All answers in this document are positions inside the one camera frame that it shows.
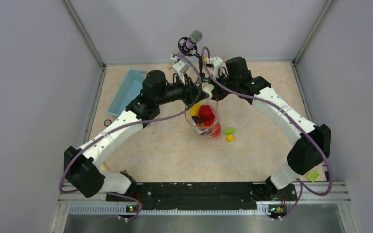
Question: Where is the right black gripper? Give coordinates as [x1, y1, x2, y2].
[207, 71, 238, 102]

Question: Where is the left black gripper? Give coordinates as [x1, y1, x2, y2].
[156, 73, 209, 106]

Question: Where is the white toy garlic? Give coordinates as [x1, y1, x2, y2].
[202, 84, 214, 99]

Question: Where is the yellow toy squash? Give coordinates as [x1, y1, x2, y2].
[189, 103, 201, 117]

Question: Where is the clear zip top bag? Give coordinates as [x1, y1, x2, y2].
[184, 99, 222, 137]

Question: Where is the red toy tomato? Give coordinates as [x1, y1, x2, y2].
[198, 105, 215, 121]

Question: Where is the red toy chili pepper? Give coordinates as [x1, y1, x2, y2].
[202, 119, 214, 128]

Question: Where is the red toy apple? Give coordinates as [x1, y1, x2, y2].
[210, 123, 222, 137]

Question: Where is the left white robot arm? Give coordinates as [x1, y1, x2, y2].
[59, 70, 214, 201]

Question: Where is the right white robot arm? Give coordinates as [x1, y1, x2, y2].
[204, 57, 331, 200]

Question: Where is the black tripod mic stand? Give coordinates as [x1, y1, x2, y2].
[177, 37, 206, 84]

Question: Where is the green toy block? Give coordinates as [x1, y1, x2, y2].
[223, 128, 237, 135]

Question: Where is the small yellow toy cube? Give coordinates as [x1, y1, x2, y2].
[226, 134, 235, 142]

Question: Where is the purple microphone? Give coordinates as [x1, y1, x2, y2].
[177, 30, 203, 59]

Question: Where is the light blue plastic basket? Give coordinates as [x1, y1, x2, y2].
[107, 69, 147, 118]

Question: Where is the green lego plate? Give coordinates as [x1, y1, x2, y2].
[307, 170, 320, 182]

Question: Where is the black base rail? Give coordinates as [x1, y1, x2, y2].
[106, 182, 298, 211]

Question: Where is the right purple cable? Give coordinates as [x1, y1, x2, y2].
[201, 47, 334, 210]

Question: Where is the purple cable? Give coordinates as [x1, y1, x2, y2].
[201, 47, 334, 210]
[58, 53, 203, 222]

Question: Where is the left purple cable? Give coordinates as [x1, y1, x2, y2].
[58, 53, 203, 222]

